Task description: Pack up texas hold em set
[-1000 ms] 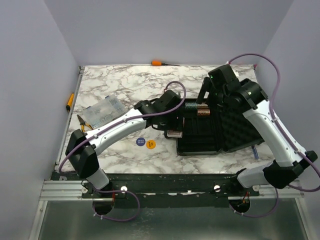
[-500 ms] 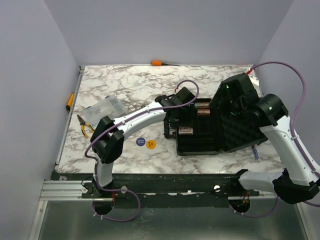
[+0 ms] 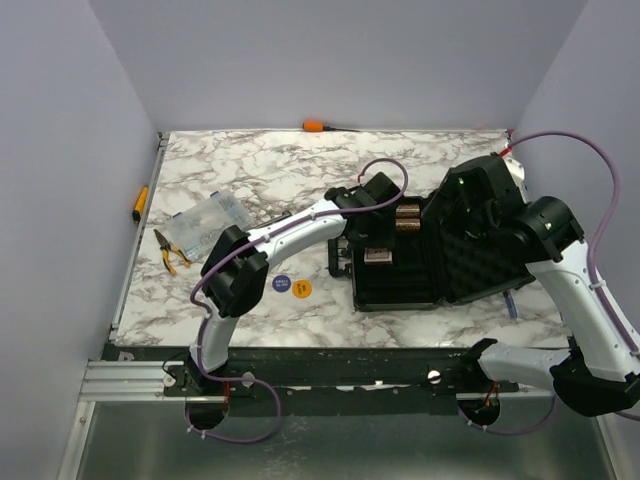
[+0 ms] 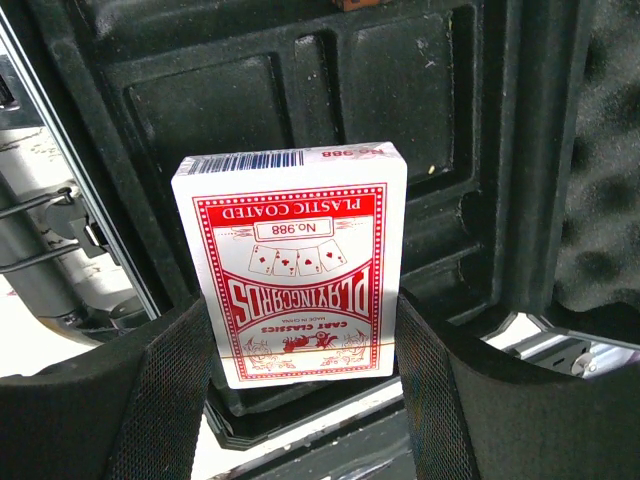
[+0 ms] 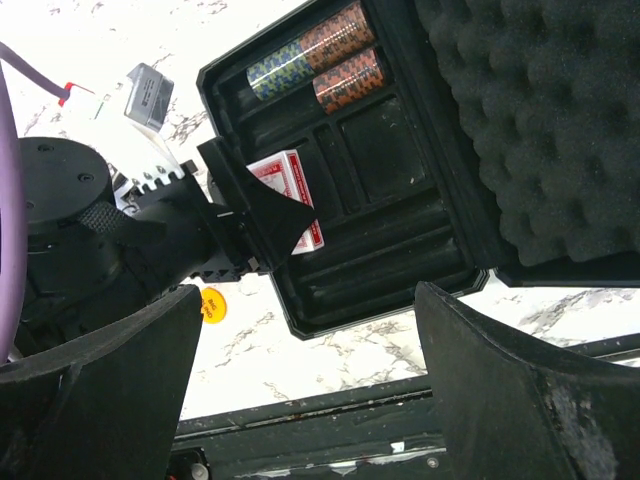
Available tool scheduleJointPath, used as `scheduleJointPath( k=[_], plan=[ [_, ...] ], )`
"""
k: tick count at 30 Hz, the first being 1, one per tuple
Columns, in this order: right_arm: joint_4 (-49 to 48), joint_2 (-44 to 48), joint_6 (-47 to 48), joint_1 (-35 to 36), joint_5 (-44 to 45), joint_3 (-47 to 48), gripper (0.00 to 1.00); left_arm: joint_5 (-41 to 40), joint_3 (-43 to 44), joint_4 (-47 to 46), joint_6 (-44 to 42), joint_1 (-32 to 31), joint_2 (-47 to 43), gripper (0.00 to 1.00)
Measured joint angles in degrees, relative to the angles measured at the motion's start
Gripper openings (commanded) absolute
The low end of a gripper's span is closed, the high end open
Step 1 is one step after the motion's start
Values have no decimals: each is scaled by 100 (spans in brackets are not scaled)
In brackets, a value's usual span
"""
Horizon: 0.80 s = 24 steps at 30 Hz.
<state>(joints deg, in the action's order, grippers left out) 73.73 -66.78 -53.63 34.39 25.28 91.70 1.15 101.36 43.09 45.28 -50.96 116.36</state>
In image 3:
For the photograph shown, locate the red playing card deck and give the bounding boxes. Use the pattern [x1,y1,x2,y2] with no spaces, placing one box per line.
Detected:
[364,248,393,265]

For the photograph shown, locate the black poker set case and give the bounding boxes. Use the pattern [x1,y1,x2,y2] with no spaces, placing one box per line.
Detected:
[327,196,533,312]

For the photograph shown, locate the orange big blind button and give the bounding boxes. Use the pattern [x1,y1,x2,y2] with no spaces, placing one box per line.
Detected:
[291,279,313,299]

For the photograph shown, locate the blue small blind button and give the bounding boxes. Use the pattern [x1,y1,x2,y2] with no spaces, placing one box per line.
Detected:
[272,275,292,293]

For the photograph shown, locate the brown poker chip stack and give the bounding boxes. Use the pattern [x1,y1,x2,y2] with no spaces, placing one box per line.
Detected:
[395,203,421,220]

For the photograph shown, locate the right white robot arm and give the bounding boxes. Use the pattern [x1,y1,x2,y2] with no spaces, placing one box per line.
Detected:
[423,155,639,417]

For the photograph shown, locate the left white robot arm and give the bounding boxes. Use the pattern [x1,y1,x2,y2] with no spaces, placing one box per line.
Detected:
[187,169,409,395]

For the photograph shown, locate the grey metal clamp bar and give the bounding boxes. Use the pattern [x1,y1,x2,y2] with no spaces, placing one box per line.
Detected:
[257,210,292,228]

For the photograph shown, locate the blue pen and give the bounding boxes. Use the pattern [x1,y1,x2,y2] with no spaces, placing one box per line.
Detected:
[503,291,518,319]

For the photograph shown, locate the orange screwdriver at back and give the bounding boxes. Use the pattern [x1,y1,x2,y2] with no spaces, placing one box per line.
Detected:
[302,120,358,133]

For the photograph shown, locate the clear plastic parts box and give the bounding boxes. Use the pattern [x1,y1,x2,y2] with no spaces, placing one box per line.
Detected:
[165,189,253,262]

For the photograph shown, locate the orange tool at left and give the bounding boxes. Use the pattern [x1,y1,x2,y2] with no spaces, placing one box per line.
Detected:
[131,185,149,224]

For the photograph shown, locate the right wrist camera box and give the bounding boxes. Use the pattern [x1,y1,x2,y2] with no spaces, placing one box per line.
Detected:
[503,155,525,189]

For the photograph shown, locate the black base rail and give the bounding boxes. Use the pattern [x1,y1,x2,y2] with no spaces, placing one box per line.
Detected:
[101,344,518,417]

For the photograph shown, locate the yellow handled pliers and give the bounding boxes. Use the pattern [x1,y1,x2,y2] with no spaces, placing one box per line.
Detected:
[153,229,191,276]

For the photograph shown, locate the aluminium extrusion rail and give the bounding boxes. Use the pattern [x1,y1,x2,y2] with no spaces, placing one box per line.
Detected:
[79,361,176,402]

